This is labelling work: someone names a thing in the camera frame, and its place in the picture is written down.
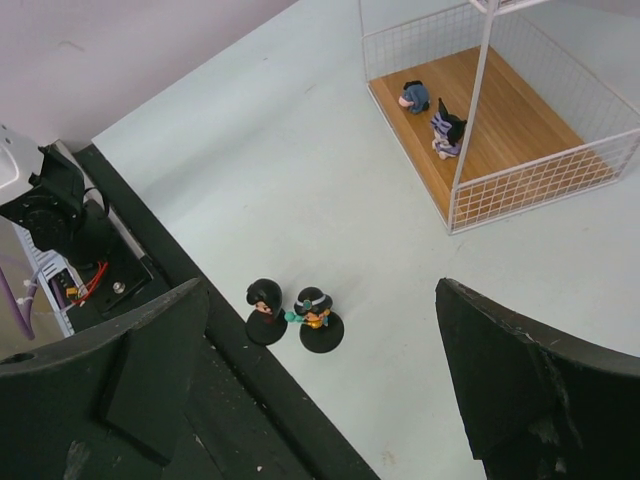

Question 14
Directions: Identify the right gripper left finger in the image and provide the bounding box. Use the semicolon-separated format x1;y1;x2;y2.
1;279;209;479

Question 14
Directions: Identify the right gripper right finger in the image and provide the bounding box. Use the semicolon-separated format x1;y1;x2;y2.
436;278;639;479

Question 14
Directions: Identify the black duck figurine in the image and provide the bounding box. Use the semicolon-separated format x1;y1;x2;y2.
284;286;345;354
245;278;288;346

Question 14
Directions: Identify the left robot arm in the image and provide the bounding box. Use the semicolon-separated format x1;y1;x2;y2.
1;124;117;270

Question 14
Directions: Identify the black eared purple figurine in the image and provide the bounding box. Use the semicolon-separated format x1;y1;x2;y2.
430;98;467;159

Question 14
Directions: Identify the small blue lying figurine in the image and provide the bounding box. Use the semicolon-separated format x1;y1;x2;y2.
398;80;431;115

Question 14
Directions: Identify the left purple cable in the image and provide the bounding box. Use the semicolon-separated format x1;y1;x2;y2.
0;254;36;341

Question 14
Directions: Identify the white slotted cable duct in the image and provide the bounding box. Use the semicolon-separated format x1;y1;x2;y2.
13;226;75;337

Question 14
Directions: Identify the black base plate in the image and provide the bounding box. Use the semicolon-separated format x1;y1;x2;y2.
74;145;377;479

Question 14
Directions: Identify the white wire three-tier shelf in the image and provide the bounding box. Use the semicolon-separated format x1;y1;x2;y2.
362;1;639;234

